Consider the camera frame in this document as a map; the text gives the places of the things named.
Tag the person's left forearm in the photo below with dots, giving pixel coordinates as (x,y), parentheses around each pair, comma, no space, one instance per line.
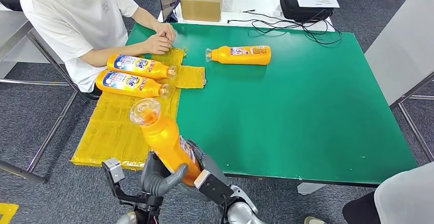
(144,18)

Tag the black carrying case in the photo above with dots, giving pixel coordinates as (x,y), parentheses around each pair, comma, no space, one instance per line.
(305,14)

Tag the person's left hand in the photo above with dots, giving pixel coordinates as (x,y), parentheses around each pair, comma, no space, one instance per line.
(166,31)

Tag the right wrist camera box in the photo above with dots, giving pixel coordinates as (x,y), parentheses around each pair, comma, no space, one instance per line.
(217,188)

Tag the orange detergent bottle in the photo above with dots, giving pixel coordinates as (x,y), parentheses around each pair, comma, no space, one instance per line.
(223,57)
(160,70)
(151,89)
(162,137)

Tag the person's right hand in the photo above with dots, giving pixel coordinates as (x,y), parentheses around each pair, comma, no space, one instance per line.
(155,44)

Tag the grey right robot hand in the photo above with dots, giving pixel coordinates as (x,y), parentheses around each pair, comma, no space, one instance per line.
(215,168)

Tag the pale table with steel legs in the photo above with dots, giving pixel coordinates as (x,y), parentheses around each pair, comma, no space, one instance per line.
(400,46)

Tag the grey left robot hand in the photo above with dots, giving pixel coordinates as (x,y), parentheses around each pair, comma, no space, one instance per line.
(156,181)

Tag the brown cardboard box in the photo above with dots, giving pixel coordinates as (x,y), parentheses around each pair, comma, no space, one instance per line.
(200,7)

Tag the steel frame table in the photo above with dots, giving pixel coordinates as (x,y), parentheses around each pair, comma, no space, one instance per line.
(13,36)

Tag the person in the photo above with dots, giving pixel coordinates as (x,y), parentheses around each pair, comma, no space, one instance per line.
(71,22)
(407,198)

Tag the white table leg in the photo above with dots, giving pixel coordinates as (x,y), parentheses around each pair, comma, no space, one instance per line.
(310,188)

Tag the black chair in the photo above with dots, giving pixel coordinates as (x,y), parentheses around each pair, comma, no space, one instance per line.
(87,96)

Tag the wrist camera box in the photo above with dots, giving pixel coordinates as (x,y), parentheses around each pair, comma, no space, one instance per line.
(217,188)
(113,171)

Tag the yellow taped cardboard mat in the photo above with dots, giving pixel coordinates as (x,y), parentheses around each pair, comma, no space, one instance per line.
(101,131)

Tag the person's right forearm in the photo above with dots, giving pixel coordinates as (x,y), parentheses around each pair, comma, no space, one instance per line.
(113,55)

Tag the white power adapter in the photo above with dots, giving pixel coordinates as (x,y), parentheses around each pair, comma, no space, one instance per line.
(276,13)

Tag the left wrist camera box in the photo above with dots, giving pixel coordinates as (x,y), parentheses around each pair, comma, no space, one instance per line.
(113,171)

